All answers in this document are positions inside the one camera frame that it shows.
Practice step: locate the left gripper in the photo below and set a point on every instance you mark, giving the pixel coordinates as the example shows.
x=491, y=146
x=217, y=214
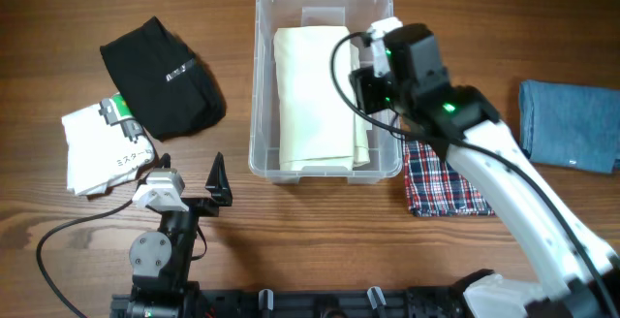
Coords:
x=218, y=184

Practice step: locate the blue denim jeans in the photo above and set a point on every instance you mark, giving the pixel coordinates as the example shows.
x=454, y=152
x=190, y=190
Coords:
x=570, y=126

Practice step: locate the white printed folded t-shirt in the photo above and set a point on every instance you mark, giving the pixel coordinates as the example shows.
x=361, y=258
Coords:
x=106, y=146

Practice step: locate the black garment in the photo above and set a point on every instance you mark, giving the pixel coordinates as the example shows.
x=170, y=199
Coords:
x=168, y=88

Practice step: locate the clear plastic storage container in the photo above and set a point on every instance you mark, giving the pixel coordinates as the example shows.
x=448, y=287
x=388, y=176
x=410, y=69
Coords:
x=385, y=151

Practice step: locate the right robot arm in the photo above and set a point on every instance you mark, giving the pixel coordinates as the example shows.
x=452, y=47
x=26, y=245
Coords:
x=578, y=272

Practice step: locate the red blue plaid cloth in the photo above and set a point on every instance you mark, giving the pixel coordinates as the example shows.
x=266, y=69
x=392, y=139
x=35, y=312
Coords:
x=434, y=189

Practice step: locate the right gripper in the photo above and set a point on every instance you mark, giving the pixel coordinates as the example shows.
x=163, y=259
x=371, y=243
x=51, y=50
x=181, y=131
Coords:
x=368, y=90

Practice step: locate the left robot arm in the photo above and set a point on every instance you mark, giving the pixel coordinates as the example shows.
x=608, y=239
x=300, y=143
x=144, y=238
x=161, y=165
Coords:
x=161, y=259

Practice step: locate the cream cloth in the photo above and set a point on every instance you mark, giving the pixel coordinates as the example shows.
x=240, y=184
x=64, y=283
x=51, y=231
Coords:
x=317, y=129

